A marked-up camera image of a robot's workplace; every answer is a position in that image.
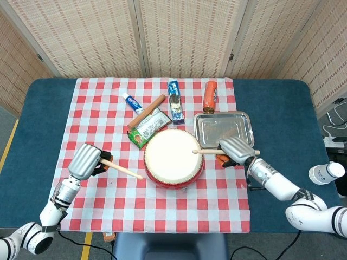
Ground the red white checkered tablecloth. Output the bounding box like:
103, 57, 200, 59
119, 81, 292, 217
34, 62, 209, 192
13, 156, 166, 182
44, 77, 252, 234

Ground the red drum with white skin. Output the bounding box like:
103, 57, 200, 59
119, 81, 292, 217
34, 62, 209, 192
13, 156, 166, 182
143, 128, 204, 190

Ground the black floor cable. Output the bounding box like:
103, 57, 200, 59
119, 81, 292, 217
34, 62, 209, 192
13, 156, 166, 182
229, 230, 302, 260

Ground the green silver snack packet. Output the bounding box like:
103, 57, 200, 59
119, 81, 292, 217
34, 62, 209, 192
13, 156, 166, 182
126, 107, 173, 150

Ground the rectangular stainless steel tray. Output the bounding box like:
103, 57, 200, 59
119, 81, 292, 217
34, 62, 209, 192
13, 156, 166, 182
192, 110, 255, 152

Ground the light wooden drumstick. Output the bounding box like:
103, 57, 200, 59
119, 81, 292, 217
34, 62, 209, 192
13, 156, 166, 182
191, 148, 260, 155
99, 159, 144, 180

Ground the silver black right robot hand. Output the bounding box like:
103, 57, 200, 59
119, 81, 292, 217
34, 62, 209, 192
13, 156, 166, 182
216, 136, 257, 168

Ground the white blue toothpaste tube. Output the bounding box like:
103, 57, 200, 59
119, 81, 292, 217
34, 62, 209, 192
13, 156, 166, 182
121, 92, 145, 114

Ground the woven beige folding screen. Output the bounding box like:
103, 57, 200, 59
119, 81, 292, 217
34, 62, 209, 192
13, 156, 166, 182
0, 0, 347, 117

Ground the teal table cover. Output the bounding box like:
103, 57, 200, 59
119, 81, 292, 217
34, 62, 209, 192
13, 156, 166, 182
0, 78, 341, 234

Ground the blue cookie packet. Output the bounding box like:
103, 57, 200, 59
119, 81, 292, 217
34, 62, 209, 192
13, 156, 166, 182
166, 80, 185, 126

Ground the orange cylindrical can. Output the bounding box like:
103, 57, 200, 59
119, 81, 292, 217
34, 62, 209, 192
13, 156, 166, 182
202, 81, 219, 114

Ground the brown wooden rolling pin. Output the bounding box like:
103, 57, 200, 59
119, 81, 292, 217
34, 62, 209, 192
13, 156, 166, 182
127, 94, 166, 129

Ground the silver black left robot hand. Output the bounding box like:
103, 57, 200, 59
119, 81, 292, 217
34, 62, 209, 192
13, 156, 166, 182
67, 143, 113, 181

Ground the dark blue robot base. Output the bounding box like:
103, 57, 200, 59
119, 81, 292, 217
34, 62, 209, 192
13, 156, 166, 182
112, 232, 229, 260

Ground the white power strip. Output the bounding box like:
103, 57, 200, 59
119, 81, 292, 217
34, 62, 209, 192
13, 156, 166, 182
324, 135, 347, 148

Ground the white plastic bottle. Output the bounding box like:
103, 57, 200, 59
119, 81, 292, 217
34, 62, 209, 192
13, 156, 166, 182
308, 161, 346, 186

